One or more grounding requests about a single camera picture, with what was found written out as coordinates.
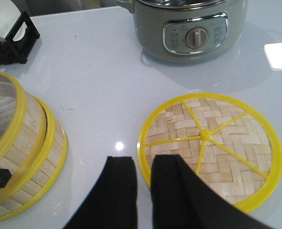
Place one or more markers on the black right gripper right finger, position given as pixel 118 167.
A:
pixel 181 200

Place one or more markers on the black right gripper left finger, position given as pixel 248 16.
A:
pixel 111 204

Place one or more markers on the bamboo steamer lid yellow rim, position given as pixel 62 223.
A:
pixel 227 143

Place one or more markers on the bamboo steamer top tier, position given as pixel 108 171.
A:
pixel 24 137

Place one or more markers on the bamboo steamer tier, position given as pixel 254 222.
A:
pixel 44 172
pixel 24 137

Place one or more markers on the bamboo steamer bottom tier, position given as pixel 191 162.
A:
pixel 44 172

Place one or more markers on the black dish rack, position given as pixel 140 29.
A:
pixel 17 51

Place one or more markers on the white bowl rightmost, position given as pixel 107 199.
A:
pixel 9 14

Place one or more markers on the grey-green electric cooking pot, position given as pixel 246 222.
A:
pixel 187 30

